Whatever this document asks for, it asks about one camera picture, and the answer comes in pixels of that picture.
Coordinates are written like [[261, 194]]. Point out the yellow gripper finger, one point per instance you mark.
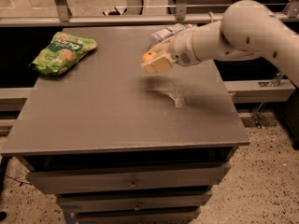
[[159, 63], [162, 45]]

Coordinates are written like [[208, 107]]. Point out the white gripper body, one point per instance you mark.
[[181, 49]]

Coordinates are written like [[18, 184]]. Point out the orange fruit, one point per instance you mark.
[[148, 55]]

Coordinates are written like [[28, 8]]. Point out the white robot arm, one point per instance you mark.
[[247, 30]]

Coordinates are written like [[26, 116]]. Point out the green rice chip bag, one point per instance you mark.
[[61, 54]]

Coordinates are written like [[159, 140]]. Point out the white plastic bottle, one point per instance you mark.
[[169, 31]]

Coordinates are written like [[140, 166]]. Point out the grey drawer cabinet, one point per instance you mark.
[[108, 113]]

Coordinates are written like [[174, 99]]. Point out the grey metal railing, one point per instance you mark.
[[68, 13]]

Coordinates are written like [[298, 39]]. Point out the bottom grey drawer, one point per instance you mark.
[[178, 215]]

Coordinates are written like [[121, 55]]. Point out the grey drawer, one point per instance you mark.
[[129, 178], [178, 215], [135, 201]]

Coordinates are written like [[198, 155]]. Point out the top grey drawer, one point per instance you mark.
[[129, 178]]

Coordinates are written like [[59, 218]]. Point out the middle grey drawer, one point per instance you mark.
[[135, 201]]

